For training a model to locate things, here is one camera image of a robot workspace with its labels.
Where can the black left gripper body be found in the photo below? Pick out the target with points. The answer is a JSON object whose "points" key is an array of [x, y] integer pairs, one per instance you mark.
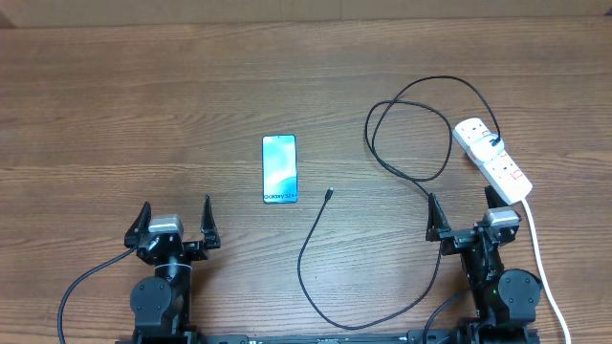
{"points": [[192, 251]]}

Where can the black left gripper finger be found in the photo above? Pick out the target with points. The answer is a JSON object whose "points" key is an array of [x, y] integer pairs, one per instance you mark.
{"points": [[208, 226], [140, 225]]}

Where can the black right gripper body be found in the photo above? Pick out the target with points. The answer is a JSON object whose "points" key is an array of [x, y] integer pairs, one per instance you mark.
{"points": [[456, 242]]}

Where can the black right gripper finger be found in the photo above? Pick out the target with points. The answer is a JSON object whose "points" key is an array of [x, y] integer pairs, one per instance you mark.
{"points": [[437, 222], [494, 200]]}

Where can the blue-screen Samsung Galaxy smartphone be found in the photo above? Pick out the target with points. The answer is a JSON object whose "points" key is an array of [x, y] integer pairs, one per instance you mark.
{"points": [[279, 169]]}

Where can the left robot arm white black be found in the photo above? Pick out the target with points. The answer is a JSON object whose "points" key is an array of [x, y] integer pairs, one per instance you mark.
{"points": [[161, 303]]}

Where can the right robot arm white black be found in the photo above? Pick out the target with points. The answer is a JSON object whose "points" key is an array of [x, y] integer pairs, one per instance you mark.
{"points": [[505, 299]]}

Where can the white charger plug adapter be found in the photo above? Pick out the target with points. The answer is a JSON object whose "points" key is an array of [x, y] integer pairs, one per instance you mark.
{"points": [[486, 149]]}

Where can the white power strip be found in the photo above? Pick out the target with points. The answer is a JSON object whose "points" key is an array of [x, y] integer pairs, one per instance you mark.
{"points": [[502, 173]]}

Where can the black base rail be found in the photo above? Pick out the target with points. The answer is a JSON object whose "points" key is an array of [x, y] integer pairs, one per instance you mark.
{"points": [[433, 336]]}

